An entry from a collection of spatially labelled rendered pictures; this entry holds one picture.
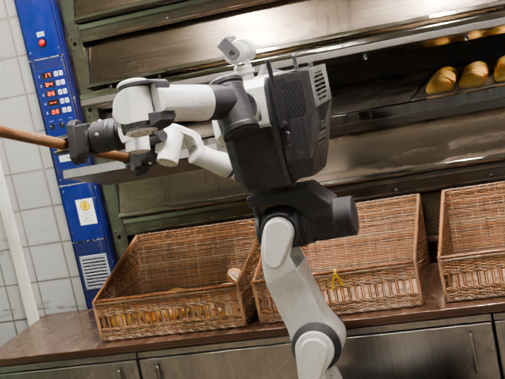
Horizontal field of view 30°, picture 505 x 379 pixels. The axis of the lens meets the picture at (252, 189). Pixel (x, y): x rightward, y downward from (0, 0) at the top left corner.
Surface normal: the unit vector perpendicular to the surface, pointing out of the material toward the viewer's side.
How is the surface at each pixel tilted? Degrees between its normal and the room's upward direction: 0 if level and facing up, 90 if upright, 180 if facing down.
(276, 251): 90
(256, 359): 90
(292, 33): 70
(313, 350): 90
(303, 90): 90
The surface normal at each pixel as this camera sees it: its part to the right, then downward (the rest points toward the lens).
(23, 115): -0.26, 0.20
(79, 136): -0.40, -0.04
